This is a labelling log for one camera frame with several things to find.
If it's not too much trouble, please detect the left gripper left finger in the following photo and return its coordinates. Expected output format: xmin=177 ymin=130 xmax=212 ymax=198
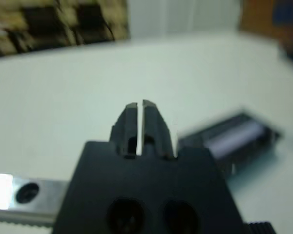
xmin=109 ymin=102 xmax=139 ymax=159

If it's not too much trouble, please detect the black mesh office chair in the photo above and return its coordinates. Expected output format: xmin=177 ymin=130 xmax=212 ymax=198
xmin=19 ymin=6 xmax=66 ymax=49
xmin=73 ymin=3 xmax=110 ymax=44

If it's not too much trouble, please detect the black printed box lid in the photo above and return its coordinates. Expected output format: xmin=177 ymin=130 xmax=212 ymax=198
xmin=178 ymin=106 xmax=284 ymax=176

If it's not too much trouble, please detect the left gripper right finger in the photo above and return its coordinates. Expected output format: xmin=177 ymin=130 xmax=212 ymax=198
xmin=141 ymin=99 xmax=176 ymax=159

